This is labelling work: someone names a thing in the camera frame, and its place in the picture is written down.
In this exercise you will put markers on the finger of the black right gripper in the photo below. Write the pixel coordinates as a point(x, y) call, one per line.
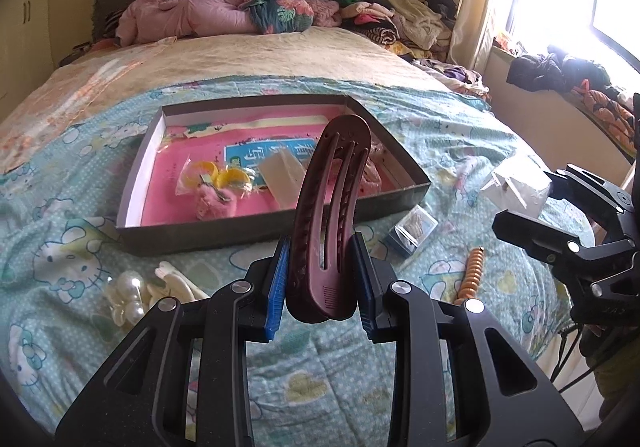
point(539, 240)

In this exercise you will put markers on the dark red hair clip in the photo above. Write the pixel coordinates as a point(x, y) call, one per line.
point(319, 287)

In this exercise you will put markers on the cream built-in wardrobe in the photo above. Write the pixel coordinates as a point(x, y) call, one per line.
point(26, 58)

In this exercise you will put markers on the pink fuzzy hair clip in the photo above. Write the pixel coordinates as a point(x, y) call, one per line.
point(213, 203)

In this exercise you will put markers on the dark clothes on windowsill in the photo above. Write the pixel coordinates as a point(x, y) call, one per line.
point(560, 72)

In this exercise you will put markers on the dark shallow cardboard box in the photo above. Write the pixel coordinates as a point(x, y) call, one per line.
point(404, 183)

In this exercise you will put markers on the pink dotted bow hair clip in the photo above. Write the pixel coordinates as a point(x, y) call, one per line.
point(371, 180)

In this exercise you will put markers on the white pearl claw clip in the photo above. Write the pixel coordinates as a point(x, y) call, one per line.
point(131, 296)

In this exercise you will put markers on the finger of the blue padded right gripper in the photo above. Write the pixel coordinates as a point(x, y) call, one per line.
point(602, 201)

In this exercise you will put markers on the pink floral sheet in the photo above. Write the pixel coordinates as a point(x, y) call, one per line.
point(47, 112)

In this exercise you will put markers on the beige curtain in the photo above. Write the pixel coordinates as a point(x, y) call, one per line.
point(471, 38)

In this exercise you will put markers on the beige bed sheet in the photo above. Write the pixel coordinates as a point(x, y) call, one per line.
point(327, 53)

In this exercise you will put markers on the pink quilted jacket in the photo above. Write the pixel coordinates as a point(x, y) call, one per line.
point(146, 21)

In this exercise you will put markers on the clear box of rhinestone clips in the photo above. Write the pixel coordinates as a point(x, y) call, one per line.
point(410, 233)

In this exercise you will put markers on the pile of mixed clothes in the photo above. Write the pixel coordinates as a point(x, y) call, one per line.
point(419, 32)

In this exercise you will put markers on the yellow rings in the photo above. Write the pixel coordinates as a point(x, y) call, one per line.
point(217, 177)

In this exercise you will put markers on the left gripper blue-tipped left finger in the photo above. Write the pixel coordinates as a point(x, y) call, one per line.
point(275, 285)

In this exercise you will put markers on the orange spiral hair clip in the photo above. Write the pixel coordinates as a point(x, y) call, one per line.
point(474, 269)

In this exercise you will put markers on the clear bag with earring card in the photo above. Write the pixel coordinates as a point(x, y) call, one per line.
point(283, 174)

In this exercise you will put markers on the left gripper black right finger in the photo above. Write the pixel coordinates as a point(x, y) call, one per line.
point(366, 285)

